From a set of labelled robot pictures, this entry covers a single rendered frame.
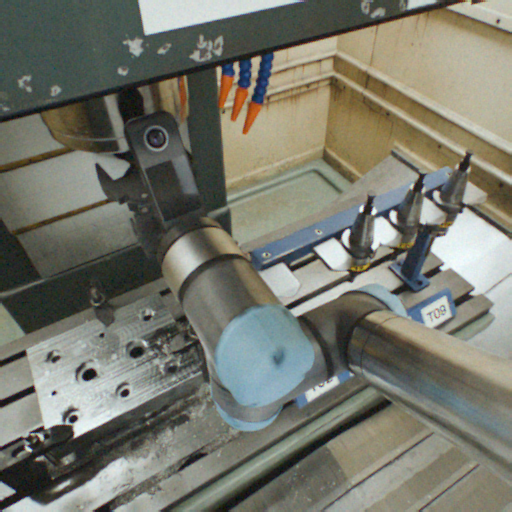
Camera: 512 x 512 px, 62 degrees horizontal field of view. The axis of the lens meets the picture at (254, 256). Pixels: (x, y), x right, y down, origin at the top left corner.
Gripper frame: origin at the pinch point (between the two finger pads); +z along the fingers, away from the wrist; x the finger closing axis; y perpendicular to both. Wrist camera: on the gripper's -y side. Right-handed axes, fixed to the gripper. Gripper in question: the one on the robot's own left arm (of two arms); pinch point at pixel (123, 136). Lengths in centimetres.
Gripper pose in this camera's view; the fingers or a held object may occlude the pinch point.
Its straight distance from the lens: 55.6
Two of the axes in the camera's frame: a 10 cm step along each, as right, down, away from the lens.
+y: 0.0, 6.6, 7.5
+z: -5.1, -6.5, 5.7
